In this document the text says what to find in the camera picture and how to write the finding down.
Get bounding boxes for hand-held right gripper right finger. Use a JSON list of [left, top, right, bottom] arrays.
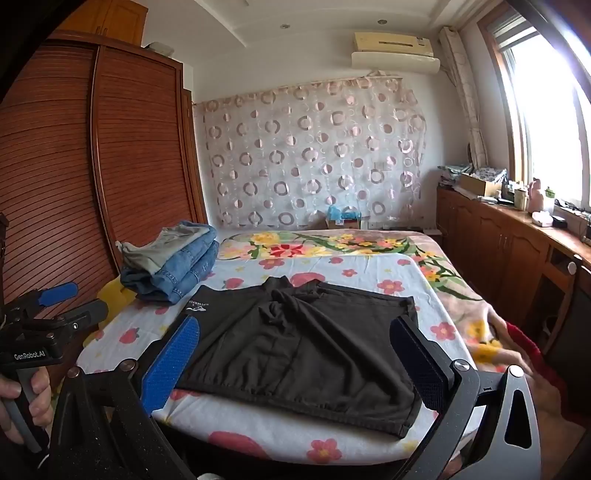
[[389, 316, 543, 480]]

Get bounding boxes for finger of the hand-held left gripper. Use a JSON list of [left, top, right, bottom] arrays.
[[7, 282, 79, 320], [28, 299, 109, 344]]

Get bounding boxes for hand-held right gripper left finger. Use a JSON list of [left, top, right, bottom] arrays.
[[51, 316, 201, 480]]

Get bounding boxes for black pants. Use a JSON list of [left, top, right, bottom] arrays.
[[173, 276, 423, 439]]

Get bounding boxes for folded grey-green pants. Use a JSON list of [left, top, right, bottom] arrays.
[[115, 226, 206, 274]]

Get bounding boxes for person's left hand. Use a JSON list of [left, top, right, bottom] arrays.
[[0, 367, 54, 446]]

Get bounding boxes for folded blue jeans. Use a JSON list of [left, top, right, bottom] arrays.
[[120, 222, 220, 305]]

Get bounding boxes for white strawberry print sheet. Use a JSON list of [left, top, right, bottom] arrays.
[[76, 254, 481, 467]]

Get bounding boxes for red cloth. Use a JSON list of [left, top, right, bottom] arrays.
[[505, 320, 591, 425]]

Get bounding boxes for wooden sideboard cabinet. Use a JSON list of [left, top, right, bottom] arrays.
[[436, 185, 591, 333]]

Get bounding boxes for wooden slatted wardrobe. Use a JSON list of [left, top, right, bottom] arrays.
[[0, 39, 208, 384]]

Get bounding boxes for floral blanket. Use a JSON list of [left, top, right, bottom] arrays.
[[217, 228, 546, 384]]

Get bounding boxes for small carton box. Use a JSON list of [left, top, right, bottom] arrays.
[[325, 215, 363, 230]]

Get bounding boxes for cardboard box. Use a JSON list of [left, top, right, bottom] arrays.
[[455, 172, 502, 197]]

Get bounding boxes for pink figurine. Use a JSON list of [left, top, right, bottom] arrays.
[[526, 178, 546, 213]]

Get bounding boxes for circle patterned curtain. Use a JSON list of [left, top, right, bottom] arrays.
[[191, 69, 428, 229]]

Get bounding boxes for pale window curtain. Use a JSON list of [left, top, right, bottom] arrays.
[[438, 27, 490, 167]]

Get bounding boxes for wooden overhead cabinet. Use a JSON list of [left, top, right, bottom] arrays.
[[65, 0, 148, 47]]

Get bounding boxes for wooden framed window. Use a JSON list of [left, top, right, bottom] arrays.
[[480, 0, 591, 213]]

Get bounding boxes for white air conditioner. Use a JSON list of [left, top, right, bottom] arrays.
[[351, 31, 441, 75]]

